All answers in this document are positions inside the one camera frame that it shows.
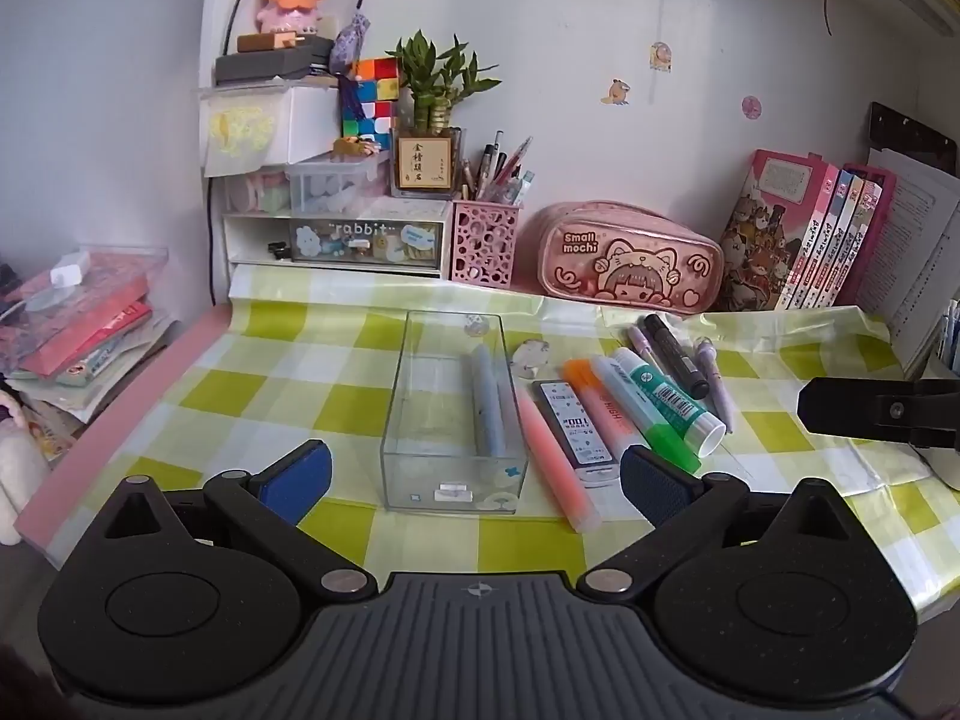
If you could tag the white plush toy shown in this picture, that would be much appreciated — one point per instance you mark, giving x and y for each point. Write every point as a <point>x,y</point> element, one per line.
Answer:
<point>19,465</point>

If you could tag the bunch of pens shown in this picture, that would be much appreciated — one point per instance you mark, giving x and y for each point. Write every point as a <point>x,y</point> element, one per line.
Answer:
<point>499,169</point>

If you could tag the black marker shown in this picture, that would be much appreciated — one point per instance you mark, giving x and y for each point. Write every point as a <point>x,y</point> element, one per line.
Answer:
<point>679,356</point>

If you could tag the small cartoon eraser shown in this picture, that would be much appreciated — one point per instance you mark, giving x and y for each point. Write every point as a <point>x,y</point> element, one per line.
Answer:
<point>534,358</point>

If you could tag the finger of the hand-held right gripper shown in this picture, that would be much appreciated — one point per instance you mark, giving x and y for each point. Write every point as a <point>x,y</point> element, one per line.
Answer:
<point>855,405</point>

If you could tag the clear mini drawer unit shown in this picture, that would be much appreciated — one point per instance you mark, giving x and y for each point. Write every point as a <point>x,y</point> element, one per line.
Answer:
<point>337,184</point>

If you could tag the clear plastic organizer box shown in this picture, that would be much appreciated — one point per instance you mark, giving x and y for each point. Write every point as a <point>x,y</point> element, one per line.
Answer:
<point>442,405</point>

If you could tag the glass vase with label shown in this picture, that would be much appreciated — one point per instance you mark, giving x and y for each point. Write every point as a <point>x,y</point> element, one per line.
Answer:
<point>424,161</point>

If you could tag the green checked tablecloth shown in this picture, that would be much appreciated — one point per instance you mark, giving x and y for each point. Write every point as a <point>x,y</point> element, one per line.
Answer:
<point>300,360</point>

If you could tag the small figurine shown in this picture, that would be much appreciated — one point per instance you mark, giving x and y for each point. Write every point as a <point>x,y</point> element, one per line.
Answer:
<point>358,147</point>

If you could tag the black book stand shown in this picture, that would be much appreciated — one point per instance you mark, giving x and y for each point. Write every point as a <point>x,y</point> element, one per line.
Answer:
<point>907,131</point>

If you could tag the purple hanging charm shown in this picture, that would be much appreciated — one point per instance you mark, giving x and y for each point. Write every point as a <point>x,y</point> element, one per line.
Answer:
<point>352,41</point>

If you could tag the pink book slipcase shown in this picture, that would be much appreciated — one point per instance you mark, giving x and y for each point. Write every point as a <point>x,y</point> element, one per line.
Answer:
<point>885,195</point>

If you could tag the pile of books and papers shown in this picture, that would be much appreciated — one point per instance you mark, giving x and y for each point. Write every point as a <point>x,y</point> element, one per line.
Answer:
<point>82,349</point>

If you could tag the animal wall sticker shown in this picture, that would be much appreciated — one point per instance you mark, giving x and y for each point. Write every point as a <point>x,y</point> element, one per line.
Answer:
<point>616,92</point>

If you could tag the green highlighter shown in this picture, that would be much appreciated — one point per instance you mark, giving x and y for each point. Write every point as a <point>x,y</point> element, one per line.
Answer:
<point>671,451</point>

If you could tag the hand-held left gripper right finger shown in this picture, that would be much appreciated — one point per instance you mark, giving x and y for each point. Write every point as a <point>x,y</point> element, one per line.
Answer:
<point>660,489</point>

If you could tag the dark grey flat box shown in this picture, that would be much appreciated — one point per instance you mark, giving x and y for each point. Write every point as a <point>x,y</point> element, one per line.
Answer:
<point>262,64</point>

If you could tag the small puzzle cube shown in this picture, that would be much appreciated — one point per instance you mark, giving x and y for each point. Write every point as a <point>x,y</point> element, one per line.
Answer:
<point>377,79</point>

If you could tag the grey pen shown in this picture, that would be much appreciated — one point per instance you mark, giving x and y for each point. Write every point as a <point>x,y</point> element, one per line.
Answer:
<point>487,405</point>

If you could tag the green label glue stick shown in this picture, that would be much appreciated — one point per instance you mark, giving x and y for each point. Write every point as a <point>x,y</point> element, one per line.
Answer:
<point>675,405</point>

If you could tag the orange highlighter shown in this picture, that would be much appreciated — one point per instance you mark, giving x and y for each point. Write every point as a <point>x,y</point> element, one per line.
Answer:
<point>579,379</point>

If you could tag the white rounded object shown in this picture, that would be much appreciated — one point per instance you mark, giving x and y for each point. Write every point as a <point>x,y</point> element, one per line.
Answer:
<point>937,465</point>

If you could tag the round cartoon wall sticker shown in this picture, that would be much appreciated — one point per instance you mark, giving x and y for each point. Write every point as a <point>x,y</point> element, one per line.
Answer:
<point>660,56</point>

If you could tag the white drawer organizer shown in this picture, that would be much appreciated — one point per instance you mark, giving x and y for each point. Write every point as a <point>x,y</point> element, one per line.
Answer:
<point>337,240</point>

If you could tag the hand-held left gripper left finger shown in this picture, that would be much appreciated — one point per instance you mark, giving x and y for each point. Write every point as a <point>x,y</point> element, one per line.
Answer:
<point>296,481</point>

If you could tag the open white text book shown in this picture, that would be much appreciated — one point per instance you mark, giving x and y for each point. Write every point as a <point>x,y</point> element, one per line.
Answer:
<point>922,240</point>

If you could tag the small wooden block toy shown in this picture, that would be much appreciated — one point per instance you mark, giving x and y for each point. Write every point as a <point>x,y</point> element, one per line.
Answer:
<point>270,41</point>

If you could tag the illustrated pink book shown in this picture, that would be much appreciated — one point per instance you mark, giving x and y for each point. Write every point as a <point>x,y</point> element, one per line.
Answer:
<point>765,240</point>

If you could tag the pink highlighter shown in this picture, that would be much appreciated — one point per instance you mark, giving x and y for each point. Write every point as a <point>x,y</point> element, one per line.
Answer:
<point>555,457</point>

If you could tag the large puzzle cube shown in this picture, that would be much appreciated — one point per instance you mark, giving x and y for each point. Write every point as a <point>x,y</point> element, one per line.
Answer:
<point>369,124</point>

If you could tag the pink cartoon pencil case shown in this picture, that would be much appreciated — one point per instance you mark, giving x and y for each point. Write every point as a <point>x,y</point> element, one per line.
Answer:
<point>630,255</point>

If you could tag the lucky bamboo plant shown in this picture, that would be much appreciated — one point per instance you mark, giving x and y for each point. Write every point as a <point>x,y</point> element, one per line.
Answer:
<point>442,79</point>

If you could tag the white storage box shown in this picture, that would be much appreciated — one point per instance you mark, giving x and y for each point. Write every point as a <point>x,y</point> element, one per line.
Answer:
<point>300,124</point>

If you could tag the white charger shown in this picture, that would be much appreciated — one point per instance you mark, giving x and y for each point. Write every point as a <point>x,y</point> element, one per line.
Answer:
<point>71,268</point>

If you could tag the pink round wall sticker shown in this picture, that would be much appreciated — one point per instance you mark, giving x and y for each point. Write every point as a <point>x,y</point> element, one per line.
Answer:
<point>751,106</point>

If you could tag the row of thin books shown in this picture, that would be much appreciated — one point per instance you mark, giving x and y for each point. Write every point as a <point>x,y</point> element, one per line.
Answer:
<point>840,240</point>

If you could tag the pink perforated pen holder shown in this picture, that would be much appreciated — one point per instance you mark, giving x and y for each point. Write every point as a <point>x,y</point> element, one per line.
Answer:
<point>486,244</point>

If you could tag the purple pen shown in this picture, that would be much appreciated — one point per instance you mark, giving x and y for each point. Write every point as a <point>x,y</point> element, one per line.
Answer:
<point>643,349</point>
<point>712,382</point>

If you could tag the pastel tape rolls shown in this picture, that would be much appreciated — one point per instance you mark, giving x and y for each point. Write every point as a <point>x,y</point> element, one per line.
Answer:
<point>259,191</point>

